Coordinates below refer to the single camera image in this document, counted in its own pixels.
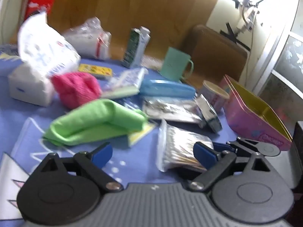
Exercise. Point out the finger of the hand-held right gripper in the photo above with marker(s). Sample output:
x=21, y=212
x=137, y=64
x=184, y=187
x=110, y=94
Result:
x=222, y=147

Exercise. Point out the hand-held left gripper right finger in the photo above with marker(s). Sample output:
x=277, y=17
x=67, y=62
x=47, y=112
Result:
x=203, y=153

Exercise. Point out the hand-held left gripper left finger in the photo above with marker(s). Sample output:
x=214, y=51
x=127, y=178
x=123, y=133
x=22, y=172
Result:
x=103, y=155

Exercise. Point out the cotton swab bag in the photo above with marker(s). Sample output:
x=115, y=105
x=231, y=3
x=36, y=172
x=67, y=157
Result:
x=177, y=146

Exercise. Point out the black round tape measure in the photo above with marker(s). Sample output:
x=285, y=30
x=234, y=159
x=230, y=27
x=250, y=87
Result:
x=210, y=118

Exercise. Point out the pink tin box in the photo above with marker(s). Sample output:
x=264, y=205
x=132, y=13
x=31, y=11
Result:
x=246, y=125

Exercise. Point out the green cloth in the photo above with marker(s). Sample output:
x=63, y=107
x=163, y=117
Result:
x=94, y=120

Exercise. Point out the silver foil packet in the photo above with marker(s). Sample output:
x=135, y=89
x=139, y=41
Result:
x=170, y=110

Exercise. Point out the blue plastic case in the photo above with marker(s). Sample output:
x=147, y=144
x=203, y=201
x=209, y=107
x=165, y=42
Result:
x=165, y=88

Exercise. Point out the yellow card case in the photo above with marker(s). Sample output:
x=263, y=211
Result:
x=94, y=71

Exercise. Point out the round can with beige lid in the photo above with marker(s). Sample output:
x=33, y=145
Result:
x=213, y=97

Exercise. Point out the pink knitted pouch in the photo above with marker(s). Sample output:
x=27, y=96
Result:
x=75, y=89

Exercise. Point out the blue printed tablecloth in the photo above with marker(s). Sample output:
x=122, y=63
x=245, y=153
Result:
x=23, y=113

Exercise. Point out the green plastic mug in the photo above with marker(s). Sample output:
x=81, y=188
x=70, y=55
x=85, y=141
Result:
x=174, y=63

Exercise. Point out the frosted glass sliding door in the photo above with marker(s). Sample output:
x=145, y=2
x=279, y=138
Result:
x=291, y=56

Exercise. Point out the green white drink carton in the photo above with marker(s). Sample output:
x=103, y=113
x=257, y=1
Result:
x=135, y=49

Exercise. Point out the plastic bag of paper cups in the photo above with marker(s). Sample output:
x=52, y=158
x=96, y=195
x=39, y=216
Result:
x=87, y=40

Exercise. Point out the large white tissue pack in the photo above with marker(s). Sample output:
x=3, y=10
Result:
x=40, y=49

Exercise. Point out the white power strip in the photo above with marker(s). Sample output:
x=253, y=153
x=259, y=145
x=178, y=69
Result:
x=247, y=16

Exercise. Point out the red cardboard box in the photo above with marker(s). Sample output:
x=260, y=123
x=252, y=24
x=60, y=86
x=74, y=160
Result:
x=39, y=3

